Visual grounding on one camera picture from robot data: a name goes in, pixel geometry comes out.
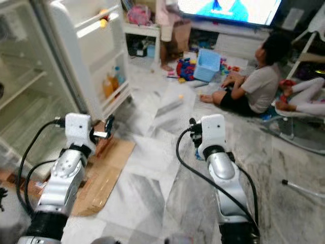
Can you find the white bouncer seat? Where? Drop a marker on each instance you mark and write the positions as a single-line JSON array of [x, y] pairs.
[[294, 113]]

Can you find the clear crisper drawer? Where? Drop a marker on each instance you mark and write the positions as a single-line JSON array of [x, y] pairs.
[[30, 127]]

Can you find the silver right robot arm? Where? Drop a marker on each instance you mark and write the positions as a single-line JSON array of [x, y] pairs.
[[226, 175]]

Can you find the small yellow packet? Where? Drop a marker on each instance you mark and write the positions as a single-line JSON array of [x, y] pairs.
[[104, 19]]

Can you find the standing child pink top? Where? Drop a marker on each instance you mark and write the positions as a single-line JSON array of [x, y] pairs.
[[166, 28]]

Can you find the metal cane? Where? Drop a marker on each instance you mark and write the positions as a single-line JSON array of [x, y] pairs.
[[302, 188]]

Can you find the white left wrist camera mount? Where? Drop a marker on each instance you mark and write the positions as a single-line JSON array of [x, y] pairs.
[[78, 129]]

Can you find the white side table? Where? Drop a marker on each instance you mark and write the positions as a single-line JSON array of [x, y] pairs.
[[139, 29]]

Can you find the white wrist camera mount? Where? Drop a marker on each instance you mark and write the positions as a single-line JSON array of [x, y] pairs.
[[212, 132], [78, 129]]

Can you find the small black device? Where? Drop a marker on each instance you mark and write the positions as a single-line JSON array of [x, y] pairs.
[[136, 50]]

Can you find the seated child grey shirt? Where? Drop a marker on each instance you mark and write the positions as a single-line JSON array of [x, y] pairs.
[[259, 89]]

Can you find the white chair frame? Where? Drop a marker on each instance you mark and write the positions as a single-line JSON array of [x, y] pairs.
[[304, 50]]

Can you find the person legs white trousers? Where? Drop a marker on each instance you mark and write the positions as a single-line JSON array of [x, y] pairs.
[[310, 91]]

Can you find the blue plastic basket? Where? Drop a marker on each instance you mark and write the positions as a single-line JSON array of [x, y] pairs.
[[207, 66]]

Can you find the colourful toy pile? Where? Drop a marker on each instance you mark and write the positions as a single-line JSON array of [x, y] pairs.
[[186, 70]]

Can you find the Heinz mayonnaise squeeze bottle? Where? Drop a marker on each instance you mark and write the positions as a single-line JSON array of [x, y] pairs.
[[198, 154]]

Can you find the white fridge cabinet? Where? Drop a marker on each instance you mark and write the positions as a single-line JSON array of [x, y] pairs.
[[25, 46]]

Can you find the white fridge door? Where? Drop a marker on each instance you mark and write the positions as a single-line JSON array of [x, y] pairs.
[[76, 56]]

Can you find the small black object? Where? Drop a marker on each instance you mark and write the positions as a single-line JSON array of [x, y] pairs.
[[3, 198]]

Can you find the orange sauce squeeze bottle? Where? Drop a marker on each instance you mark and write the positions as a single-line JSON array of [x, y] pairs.
[[107, 87]]

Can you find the pink backpack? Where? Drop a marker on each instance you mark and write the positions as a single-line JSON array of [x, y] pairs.
[[138, 15]]

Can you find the clear bottle blue cap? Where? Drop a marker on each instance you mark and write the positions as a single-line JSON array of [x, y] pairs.
[[119, 75]]

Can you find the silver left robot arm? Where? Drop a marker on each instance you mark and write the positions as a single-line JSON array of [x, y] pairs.
[[63, 178]]

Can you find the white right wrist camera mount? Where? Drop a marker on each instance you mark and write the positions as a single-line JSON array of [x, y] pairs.
[[212, 132]]

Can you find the flat screen television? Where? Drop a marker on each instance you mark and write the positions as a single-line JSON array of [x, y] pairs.
[[228, 10]]

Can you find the orange juice bottle white cap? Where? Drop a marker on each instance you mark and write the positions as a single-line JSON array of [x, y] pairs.
[[114, 81]]

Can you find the white rimmed fridge shelf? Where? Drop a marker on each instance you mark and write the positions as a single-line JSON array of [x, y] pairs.
[[25, 87]]

